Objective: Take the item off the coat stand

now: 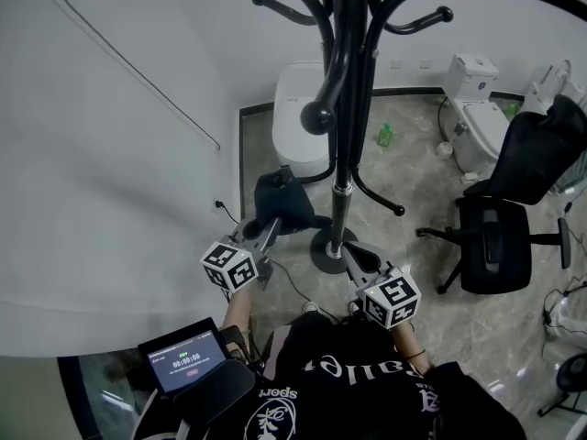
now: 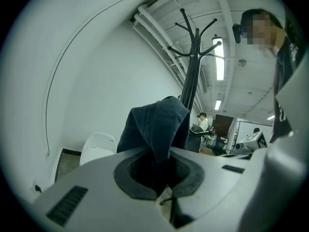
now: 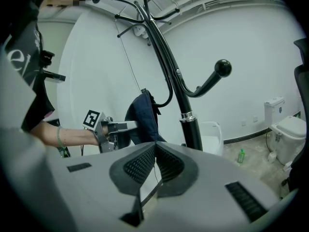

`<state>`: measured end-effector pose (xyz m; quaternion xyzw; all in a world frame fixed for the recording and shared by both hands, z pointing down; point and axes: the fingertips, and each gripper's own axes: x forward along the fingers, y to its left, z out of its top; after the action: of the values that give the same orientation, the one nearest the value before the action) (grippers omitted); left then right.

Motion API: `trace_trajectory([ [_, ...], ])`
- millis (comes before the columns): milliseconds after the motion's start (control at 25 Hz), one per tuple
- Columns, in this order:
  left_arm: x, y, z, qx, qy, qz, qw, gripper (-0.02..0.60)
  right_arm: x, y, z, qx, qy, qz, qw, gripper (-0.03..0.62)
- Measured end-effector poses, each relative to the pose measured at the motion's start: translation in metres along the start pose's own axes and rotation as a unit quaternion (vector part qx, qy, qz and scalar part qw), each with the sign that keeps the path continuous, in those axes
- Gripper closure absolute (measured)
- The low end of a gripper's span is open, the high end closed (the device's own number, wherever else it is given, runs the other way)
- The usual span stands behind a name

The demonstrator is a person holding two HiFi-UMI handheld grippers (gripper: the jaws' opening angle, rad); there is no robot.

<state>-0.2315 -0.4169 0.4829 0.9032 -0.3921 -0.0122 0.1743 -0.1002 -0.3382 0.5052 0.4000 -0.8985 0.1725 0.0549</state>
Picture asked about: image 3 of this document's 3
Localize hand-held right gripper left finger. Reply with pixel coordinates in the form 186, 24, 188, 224
47, 141, 158, 232

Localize person's left forearm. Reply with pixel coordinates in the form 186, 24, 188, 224
30, 120, 102, 147

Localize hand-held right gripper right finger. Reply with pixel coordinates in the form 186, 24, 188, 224
143, 141, 299, 232

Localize white plastic bin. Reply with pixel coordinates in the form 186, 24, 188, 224
199, 121, 225, 156

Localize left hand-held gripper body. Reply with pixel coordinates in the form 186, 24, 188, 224
82, 109, 119, 154

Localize white wall fixture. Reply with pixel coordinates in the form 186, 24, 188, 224
133, 25, 152, 46

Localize green beaded bracelet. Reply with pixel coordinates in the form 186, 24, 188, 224
56, 125, 68, 152

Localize black baseboard strip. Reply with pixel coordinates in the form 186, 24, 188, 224
223, 128, 269, 145

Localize thin wall cord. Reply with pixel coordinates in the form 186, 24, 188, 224
114, 19, 143, 93

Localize black chest-mounted device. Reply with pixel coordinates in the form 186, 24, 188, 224
38, 50, 67, 85

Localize person's black printed t-shirt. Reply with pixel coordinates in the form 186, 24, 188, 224
0, 0, 56, 132

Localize green plastic bottle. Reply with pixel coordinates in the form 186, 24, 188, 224
236, 148, 246, 164

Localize white ceiling pipes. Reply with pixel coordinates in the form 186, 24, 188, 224
154, 0, 293, 21

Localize white toilet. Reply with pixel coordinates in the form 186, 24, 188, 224
264, 96, 308, 165

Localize dark blue fabric item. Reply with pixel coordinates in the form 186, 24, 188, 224
124, 88, 168, 146

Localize black metal coat stand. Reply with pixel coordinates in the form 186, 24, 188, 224
110, 0, 233, 152

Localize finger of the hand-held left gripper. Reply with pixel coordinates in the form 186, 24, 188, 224
108, 120, 139, 133

